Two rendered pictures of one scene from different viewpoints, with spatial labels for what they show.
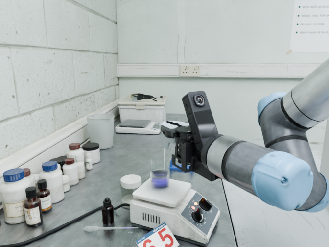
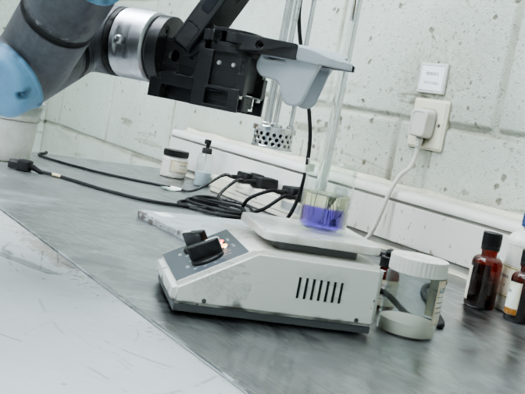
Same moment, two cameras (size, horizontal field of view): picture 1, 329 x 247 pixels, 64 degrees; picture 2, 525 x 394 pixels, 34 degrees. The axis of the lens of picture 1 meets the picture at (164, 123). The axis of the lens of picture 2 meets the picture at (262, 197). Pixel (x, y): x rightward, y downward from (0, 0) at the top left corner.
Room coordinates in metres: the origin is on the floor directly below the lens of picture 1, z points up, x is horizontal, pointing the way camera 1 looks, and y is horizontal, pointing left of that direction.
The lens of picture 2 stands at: (1.26, -0.58, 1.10)
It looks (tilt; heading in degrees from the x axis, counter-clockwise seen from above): 6 degrees down; 141
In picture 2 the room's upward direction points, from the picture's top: 11 degrees clockwise
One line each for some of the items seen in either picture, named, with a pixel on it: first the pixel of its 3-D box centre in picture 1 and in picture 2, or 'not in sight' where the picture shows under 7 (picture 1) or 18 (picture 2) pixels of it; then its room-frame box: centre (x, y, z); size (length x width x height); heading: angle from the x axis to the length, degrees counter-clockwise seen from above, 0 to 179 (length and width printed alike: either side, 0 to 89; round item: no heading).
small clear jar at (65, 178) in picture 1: (63, 184); not in sight; (0.78, 0.32, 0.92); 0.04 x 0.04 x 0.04
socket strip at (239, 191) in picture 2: not in sight; (268, 198); (-0.06, 0.50, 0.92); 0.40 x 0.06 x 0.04; 174
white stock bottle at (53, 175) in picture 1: (51, 181); not in sight; (0.73, 0.33, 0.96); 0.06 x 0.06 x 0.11
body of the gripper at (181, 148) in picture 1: (200, 149); (210, 65); (0.51, -0.07, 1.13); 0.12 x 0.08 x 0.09; 30
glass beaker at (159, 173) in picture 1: (160, 173); (326, 195); (0.63, 0.01, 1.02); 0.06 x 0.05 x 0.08; 132
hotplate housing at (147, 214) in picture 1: (172, 207); (276, 270); (0.61, -0.02, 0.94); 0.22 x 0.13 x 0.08; 65
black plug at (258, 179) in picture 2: not in sight; (260, 182); (-0.08, 0.49, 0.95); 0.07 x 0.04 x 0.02; 84
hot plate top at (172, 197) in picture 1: (162, 189); (308, 232); (0.62, 0.00, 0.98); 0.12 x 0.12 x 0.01; 65
